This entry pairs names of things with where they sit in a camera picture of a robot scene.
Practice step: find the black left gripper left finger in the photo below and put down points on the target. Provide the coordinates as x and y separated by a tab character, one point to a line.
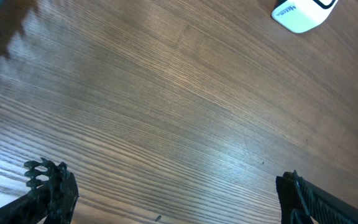
52	196

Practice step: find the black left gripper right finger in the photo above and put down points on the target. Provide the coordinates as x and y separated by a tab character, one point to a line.
303	202

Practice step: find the white barcode scanner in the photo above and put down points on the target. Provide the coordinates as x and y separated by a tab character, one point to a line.
299	16

